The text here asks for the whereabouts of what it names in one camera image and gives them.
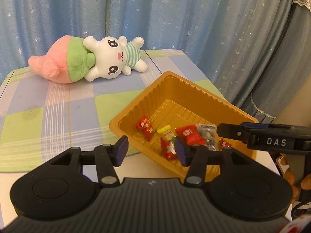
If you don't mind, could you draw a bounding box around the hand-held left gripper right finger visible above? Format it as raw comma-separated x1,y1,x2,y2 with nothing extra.
174,135,258,187

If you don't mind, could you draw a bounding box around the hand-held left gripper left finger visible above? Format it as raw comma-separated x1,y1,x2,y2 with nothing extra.
46,135,129,187

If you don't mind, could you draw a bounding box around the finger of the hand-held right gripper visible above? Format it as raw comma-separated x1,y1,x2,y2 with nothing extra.
240,122,292,130
217,123,251,143

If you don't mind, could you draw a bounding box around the red packet white circle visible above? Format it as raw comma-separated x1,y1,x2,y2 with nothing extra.
160,138,179,161

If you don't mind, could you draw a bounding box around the clear dark snack packet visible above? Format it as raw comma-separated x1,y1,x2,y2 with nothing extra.
196,123,217,151

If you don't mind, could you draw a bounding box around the large red snack packet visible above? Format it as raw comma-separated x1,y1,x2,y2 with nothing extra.
175,124,206,146

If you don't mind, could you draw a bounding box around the yellow candy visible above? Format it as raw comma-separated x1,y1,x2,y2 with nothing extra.
157,125,176,143

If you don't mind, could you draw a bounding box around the small red candy packet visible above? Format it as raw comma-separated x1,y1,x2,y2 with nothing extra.
135,115,156,142

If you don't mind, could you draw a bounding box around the gold plastic tray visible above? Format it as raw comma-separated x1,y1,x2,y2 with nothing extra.
108,71,260,186

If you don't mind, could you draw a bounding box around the person's right hand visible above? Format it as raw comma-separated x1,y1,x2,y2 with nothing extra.
284,167,311,202

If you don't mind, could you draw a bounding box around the grey lace-trimmed curtain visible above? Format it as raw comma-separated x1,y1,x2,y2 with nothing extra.
250,0,311,127

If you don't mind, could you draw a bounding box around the red white printed cloth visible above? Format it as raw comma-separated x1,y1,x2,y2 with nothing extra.
279,214,311,233

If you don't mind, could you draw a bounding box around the white rabbit pink plush toy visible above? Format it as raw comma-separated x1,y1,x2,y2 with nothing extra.
27,35,148,84

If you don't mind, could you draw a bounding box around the blue star curtain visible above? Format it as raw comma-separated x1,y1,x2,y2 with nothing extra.
0,0,299,107

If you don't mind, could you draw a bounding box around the black cable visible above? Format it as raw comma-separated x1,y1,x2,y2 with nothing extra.
290,199,311,220

